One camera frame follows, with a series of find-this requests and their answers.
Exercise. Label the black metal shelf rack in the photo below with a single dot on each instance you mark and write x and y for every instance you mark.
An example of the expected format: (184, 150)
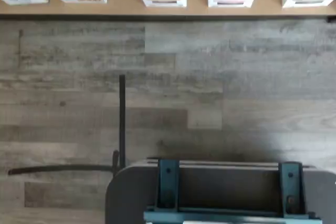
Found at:
(157, 18)

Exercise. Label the teal metal frame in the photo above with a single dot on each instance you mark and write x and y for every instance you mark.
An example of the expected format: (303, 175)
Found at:
(164, 182)

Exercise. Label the gray base plate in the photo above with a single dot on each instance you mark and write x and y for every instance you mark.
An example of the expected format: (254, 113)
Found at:
(131, 195)

